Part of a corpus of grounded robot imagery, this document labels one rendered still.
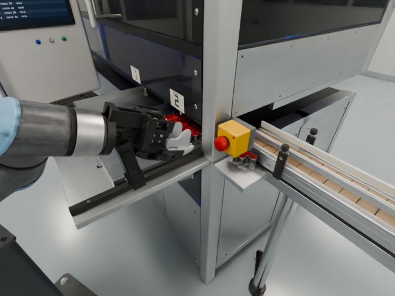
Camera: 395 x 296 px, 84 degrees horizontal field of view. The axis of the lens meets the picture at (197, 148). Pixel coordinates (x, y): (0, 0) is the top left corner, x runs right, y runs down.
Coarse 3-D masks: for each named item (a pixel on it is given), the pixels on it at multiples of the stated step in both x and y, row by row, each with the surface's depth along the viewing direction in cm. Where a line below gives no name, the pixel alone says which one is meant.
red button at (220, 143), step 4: (220, 136) 57; (216, 140) 56; (220, 140) 56; (224, 140) 56; (216, 144) 57; (220, 144) 56; (224, 144) 55; (216, 148) 57; (220, 148) 56; (224, 148) 56
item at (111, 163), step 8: (168, 112) 89; (200, 144) 71; (112, 152) 73; (192, 152) 70; (104, 160) 69; (112, 160) 69; (144, 160) 69; (152, 160) 69; (160, 160) 64; (104, 168) 65; (112, 168) 67; (120, 168) 67; (144, 168) 62; (152, 168) 63; (112, 176) 64; (120, 176) 64
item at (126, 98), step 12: (96, 96) 102; (108, 96) 105; (120, 96) 109; (132, 96) 110; (144, 96) 110; (84, 108) 100; (96, 108) 100; (132, 108) 100; (144, 108) 100; (168, 108) 98
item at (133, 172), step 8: (120, 144) 37; (128, 144) 37; (120, 152) 37; (128, 152) 38; (120, 160) 40; (128, 160) 39; (136, 160) 40; (128, 168) 39; (136, 168) 40; (128, 176) 41; (136, 176) 41; (144, 176) 44; (136, 184) 42; (144, 184) 44
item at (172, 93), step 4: (172, 92) 73; (176, 92) 71; (172, 96) 74; (180, 96) 70; (172, 100) 76; (180, 100) 71; (172, 104) 76; (176, 104) 74; (180, 104) 72; (176, 108) 75; (180, 108) 73; (184, 112) 72
